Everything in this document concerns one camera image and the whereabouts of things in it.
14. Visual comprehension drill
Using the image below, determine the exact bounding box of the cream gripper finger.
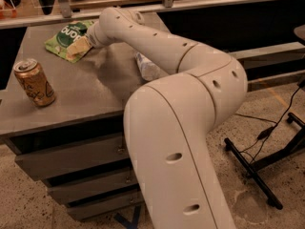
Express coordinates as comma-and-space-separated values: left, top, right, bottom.
67, 36, 92, 55

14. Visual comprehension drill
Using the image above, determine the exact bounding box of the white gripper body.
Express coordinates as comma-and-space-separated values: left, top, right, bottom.
87, 25, 104, 48

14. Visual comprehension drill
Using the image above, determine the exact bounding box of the green rice chip bag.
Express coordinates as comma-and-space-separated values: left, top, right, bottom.
45, 20, 93, 63

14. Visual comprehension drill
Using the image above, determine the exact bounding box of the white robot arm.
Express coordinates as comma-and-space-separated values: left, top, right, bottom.
87, 8, 248, 229

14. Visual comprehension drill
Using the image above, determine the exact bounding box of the orange soda can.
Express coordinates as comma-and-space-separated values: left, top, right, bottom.
13, 58, 55, 107

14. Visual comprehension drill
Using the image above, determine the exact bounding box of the clear plastic water bottle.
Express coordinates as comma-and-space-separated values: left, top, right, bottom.
134, 52, 168, 81

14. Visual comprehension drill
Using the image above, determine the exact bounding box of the grey drawer cabinet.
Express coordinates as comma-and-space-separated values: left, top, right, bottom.
0, 24, 144, 220

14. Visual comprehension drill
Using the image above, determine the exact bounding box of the black stand base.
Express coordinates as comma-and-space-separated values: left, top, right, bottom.
225, 113, 305, 210

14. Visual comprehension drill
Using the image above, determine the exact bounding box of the metal railing frame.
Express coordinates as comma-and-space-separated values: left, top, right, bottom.
0, 0, 305, 90

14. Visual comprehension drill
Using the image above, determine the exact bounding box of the black power cable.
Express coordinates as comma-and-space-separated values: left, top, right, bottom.
234, 86, 303, 164

